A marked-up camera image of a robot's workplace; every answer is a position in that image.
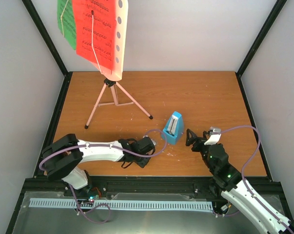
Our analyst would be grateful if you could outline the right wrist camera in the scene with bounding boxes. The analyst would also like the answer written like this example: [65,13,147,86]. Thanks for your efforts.
[204,127,221,145]

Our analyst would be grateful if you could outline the metal base plate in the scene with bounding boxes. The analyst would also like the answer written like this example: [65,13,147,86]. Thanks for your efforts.
[11,192,257,234]

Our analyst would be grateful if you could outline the black aluminium frame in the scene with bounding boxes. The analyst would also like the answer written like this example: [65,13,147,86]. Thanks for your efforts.
[5,0,294,234]

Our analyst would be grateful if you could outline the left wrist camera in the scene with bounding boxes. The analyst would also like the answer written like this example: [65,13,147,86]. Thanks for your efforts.
[150,138,157,146]

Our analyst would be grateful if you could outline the blue metronome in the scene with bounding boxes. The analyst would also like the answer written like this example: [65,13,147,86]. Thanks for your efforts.
[161,111,184,145]

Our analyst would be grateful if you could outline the green sheet music page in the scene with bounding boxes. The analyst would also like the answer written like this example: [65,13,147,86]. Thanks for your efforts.
[57,0,77,50]

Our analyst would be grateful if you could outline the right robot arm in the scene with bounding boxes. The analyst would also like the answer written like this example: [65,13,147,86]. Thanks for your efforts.
[186,127,294,234]

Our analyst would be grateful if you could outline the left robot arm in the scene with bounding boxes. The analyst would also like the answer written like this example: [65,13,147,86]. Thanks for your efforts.
[39,134,156,196]

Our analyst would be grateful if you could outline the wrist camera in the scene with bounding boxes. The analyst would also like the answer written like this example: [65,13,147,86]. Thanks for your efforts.
[150,138,157,146]
[204,127,221,145]

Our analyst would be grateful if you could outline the red sheet music page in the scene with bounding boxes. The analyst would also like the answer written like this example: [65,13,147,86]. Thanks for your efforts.
[72,0,116,77]

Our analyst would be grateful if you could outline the light blue cable duct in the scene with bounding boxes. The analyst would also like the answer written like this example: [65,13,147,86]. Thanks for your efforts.
[28,198,213,213]

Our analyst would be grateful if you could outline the pink music stand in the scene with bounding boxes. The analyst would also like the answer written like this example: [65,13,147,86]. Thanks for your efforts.
[84,0,153,129]

